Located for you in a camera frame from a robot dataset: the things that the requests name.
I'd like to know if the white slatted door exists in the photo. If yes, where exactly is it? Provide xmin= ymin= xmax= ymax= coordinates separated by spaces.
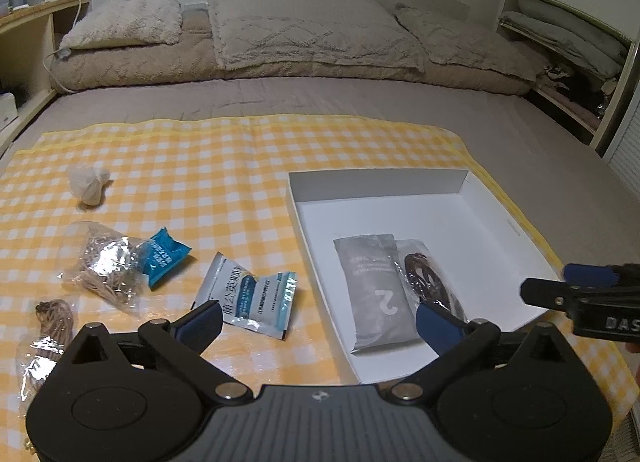
xmin=602 ymin=101 xmax=640 ymax=194

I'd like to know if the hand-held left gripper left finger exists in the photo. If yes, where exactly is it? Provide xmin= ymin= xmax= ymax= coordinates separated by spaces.
xmin=59 ymin=300 xmax=254 ymax=402

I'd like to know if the fluffy white pillow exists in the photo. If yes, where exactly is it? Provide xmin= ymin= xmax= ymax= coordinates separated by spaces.
xmin=59 ymin=0 xmax=184 ymax=51

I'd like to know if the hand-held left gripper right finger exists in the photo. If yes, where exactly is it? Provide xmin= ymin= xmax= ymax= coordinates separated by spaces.
xmin=388 ymin=302 xmax=582 ymax=401

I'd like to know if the white plastic bag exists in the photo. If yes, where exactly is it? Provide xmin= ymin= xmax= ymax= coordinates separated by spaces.
xmin=67 ymin=164 xmax=112 ymax=207

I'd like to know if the folded grey bedding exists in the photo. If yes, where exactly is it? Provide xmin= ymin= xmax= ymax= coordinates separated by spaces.
xmin=502 ymin=0 xmax=632 ymax=79

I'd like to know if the large quilted beige pillow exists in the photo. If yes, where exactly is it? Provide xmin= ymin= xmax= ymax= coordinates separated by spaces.
xmin=207 ymin=0 xmax=426 ymax=74

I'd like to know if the wooden bedside shelf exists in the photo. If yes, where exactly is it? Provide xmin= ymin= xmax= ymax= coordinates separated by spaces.
xmin=0 ymin=0 xmax=94 ymax=155

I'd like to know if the dark clutter on shelf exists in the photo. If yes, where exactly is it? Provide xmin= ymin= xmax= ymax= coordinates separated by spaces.
xmin=541 ymin=63 xmax=609 ymax=119

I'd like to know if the grey foil packet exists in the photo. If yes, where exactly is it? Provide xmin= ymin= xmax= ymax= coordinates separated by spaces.
xmin=333 ymin=233 xmax=426 ymax=356

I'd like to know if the white and blue sachet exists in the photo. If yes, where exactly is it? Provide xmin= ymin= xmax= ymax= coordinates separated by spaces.
xmin=192 ymin=251 xmax=297 ymax=342

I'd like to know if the white cable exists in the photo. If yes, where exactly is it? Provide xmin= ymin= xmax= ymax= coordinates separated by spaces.
xmin=44 ymin=0 xmax=84 ymax=94

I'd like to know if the clear bag of rubber bands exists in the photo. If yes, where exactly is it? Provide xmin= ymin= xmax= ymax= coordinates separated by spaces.
xmin=60 ymin=220 xmax=151 ymax=316

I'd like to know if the white device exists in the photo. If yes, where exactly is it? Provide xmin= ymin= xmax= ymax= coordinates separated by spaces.
xmin=0 ymin=91 xmax=19 ymax=129

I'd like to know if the yellow checkered cloth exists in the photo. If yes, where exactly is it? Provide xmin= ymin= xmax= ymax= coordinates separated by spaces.
xmin=0 ymin=114 xmax=629 ymax=462

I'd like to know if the clear bag of dark cord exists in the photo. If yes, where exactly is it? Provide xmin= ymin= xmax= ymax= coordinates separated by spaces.
xmin=394 ymin=238 xmax=474 ymax=326

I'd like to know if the small quilted beige pillow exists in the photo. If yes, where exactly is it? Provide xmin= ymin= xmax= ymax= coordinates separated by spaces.
xmin=394 ymin=6 xmax=532 ymax=76

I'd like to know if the blue packet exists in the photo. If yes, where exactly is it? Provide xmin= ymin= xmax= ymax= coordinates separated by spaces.
xmin=145 ymin=226 xmax=194 ymax=292

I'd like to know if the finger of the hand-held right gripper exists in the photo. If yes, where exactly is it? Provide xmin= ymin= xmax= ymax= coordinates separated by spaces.
xmin=519 ymin=277 xmax=583 ymax=314
xmin=562 ymin=262 xmax=640 ymax=289

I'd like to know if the clear bag of brown twine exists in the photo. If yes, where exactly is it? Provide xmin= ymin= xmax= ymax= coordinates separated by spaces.
xmin=14 ymin=294 xmax=77 ymax=403

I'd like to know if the white wall shelf unit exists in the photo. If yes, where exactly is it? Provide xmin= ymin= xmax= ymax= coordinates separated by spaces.
xmin=497 ymin=0 xmax=640 ymax=149

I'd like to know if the bed with grey sheet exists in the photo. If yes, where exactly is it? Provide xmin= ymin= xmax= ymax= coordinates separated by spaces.
xmin=0 ymin=77 xmax=640 ymax=223

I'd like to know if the white cardboard box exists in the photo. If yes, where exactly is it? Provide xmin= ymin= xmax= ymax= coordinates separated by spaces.
xmin=287 ymin=169 xmax=561 ymax=386

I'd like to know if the folded beige duvet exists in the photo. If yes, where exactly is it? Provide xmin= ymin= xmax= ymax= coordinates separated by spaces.
xmin=49 ymin=12 xmax=549 ymax=96

